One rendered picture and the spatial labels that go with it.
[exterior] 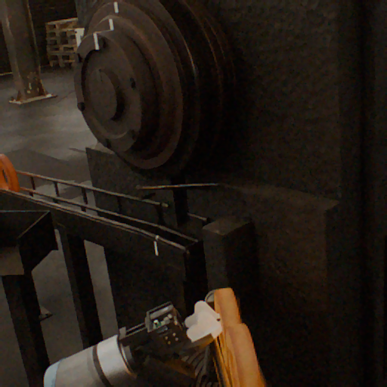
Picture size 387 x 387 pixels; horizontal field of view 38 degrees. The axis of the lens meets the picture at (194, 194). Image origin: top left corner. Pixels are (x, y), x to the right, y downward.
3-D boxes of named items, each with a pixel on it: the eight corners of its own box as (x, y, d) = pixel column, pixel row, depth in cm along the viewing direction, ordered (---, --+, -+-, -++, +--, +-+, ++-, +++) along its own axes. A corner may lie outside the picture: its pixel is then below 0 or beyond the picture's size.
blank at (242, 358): (240, 307, 102) (221, 310, 101) (258, 351, 87) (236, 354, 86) (249, 384, 105) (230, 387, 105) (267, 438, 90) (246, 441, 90)
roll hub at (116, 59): (100, 139, 151) (81, 30, 141) (165, 155, 130) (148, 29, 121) (81, 145, 147) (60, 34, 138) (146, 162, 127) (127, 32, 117)
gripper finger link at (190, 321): (222, 295, 108) (178, 316, 109) (234, 320, 110) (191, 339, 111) (220, 288, 111) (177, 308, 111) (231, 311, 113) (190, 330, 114)
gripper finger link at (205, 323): (225, 304, 105) (180, 325, 106) (237, 329, 107) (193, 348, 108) (222, 295, 108) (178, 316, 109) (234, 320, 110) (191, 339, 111)
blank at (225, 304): (227, 274, 116) (211, 277, 116) (240, 308, 101) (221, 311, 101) (234, 342, 120) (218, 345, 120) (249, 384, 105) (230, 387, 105)
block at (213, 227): (239, 295, 149) (231, 211, 141) (261, 306, 143) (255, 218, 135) (209, 313, 143) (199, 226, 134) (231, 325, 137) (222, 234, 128)
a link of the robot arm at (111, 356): (118, 396, 108) (119, 365, 117) (141, 386, 108) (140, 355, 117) (96, 361, 105) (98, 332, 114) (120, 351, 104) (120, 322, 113)
